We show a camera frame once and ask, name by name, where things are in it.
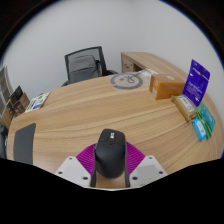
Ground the wooden side desk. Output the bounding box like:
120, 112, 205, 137
120, 51, 193, 81

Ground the orange cardboard box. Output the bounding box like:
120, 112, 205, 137
148, 73, 186, 101

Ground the wooden shelf unit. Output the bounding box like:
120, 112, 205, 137
0, 65, 14, 101

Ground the large black office chair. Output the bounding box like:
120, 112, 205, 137
0, 124, 9, 160

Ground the grey backpack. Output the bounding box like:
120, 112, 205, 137
67, 54, 103, 84

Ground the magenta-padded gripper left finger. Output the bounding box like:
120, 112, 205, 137
54, 143, 98, 188

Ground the blue wipes packet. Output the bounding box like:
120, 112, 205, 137
192, 118, 208, 143

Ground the dark grey mouse pad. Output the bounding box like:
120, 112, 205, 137
13, 122, 37, 166

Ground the round grey printed disc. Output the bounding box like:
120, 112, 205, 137
109, 72, 144, 91

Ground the black computer mouse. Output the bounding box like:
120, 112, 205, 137
93, 128, 128, 179

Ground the clear plastic bag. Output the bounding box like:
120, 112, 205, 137
136, 68, 158, 77

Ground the tan flat box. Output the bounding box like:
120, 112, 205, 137
171, 94, 198, 122

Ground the black cardboard box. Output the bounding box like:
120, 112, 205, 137
9, 85, 24, 103

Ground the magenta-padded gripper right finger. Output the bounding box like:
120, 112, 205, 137
125, 141, 168, 188

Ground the black mesh office chair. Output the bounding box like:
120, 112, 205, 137
61, 45, 118, 88

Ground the large brown cardboard box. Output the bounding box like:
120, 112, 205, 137
6, 92, 31, 118

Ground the green wipes packet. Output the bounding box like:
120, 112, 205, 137
195, 103, 217, 141

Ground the white sheet with coloured shapes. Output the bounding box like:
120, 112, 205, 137
24, 91, 52, 113

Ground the purple printed card package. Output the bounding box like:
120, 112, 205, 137
181, 59, 211, 108

